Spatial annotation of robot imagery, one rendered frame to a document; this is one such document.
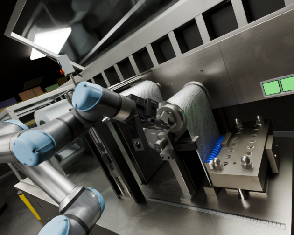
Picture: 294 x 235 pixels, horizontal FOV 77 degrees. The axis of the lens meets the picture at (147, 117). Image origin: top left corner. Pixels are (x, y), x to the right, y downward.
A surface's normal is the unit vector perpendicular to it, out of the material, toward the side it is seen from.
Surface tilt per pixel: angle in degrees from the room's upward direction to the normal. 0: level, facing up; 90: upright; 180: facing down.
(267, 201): 0
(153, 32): 90
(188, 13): 90
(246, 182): 90
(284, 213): 0
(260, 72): 90
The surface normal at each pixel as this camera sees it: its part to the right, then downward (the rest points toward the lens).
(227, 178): -0.57, 0.44
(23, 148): -0.32, 0.37
